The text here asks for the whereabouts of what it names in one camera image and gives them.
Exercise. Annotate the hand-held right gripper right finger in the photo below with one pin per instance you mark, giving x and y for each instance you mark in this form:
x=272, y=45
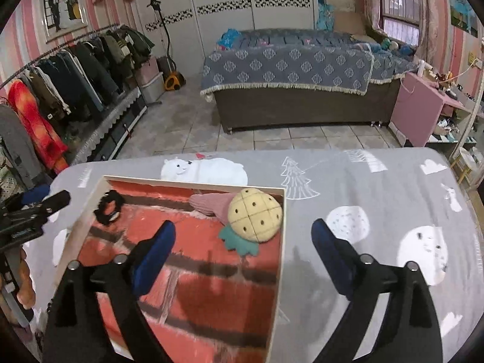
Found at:
x=329, y=253

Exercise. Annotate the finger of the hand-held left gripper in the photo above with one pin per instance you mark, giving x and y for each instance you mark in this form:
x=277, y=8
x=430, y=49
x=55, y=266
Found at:
x=56, y=200
x=36, y=193

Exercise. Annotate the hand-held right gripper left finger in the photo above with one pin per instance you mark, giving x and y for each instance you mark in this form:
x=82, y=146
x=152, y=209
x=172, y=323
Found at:
x=157, y=253

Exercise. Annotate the white box with brick lining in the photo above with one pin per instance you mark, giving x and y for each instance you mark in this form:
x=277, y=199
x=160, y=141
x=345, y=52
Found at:
x=227, y=310

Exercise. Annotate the person's left hand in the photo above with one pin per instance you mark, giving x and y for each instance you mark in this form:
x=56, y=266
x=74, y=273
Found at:
x=24, y=283

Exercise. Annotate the black scrunchie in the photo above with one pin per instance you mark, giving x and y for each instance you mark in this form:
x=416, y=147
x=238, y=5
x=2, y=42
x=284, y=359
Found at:
x=99, y=211

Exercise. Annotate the grey hanging garment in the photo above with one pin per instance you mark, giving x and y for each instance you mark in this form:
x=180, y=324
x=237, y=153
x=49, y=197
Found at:
x=15, y=147

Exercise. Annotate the orange red fuzzy coat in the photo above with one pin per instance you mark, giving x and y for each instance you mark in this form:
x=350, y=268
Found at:
x=34, y=124

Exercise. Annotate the pink knitted sock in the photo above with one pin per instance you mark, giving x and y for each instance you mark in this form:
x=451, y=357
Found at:
x=211, y=204

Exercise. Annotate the yellow pineapple plush clip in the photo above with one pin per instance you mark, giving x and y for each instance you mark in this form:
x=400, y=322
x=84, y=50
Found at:
x=255, y=213

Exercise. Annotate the low cabinet with lace cover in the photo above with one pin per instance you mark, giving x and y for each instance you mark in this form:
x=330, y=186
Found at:
x=106, y=128

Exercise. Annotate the row of hanging clothes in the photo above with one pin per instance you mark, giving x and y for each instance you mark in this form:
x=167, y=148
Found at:
x=83, y=72

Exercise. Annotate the brown bed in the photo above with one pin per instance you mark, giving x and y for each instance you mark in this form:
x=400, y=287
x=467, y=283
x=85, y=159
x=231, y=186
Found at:
x=295, y=109

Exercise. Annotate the plastic storage box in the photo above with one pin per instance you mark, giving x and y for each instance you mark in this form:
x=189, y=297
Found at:
x=151, y=87

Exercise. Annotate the pink cabinet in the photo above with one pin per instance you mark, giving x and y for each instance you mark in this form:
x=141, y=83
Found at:
x=412, y=109

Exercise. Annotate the yellow garment steamer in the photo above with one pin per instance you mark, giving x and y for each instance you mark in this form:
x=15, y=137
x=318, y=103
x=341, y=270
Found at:
x=174, y=81

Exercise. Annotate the white framed standing mirror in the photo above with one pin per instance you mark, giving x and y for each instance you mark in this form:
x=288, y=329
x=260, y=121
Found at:
x=470, y=128

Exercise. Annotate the blue patterned bedspread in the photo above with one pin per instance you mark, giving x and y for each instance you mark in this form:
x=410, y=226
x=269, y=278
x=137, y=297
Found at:
x=283, y=68

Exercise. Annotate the plush toys on windowsill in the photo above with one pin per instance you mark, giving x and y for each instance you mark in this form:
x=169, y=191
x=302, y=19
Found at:
x=395, y=45

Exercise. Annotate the blue clothes pile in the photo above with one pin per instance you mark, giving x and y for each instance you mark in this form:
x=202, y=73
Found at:
x=228, y=39

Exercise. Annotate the barred window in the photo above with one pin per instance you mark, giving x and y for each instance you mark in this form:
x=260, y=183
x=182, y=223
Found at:
x=400, y=26

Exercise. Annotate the blue hanging fabric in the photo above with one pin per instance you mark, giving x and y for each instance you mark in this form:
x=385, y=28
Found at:
x=324, y=7

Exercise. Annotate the pink curtain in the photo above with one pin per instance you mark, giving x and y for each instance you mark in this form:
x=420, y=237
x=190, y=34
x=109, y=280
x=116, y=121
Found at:
x=435, y=11
x=372, y=0

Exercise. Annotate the clothes rack rail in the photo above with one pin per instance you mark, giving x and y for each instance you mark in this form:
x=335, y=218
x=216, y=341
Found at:
x=49, y=52

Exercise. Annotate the framed wedding wall poster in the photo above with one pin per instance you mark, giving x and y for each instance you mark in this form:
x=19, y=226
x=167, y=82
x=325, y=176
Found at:
x=64, y=3

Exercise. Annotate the couple wall poster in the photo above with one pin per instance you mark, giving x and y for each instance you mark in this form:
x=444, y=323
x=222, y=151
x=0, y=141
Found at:
x=465, y=11

